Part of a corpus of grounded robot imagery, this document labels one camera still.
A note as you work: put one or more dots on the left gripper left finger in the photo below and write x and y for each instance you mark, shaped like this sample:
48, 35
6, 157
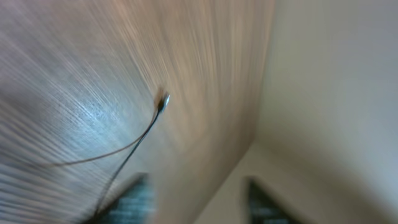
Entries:
133, 206

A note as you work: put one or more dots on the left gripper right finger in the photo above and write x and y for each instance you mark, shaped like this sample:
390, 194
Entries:
262, 209

